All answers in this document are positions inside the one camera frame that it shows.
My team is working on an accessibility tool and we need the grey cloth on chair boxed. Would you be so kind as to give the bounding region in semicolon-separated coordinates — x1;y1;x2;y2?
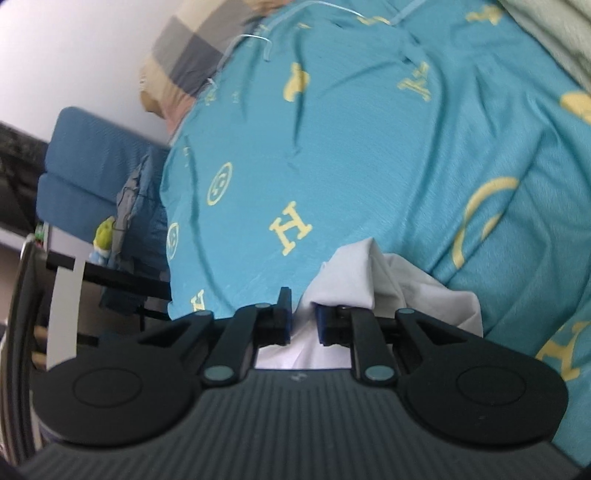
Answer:
112;153;163;263

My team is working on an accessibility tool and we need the checkered pillow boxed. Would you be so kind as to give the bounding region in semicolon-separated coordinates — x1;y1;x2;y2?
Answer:
139;0;287;135

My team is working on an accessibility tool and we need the white t-shirt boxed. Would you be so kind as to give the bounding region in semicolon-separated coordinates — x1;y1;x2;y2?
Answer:
256;238;483;370

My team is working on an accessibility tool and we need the blue covered chair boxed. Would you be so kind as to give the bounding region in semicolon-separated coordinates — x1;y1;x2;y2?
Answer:
36;107;169;275

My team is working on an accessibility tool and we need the teal patterned bed sheet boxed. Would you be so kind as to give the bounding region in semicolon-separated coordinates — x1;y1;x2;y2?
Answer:
160;1;590;465

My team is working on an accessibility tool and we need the light green fleece blanket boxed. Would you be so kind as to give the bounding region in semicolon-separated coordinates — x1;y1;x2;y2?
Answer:
501;0;591;92

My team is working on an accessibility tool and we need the white black desk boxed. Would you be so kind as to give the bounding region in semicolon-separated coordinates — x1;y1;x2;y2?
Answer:
1;239;170;465

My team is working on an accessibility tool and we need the white charging cable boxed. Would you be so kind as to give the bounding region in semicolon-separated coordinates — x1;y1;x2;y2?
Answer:
207;0;435;89

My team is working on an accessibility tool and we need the yellow green plush toy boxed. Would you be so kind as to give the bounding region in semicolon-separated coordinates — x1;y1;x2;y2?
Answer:
89;216;115;266

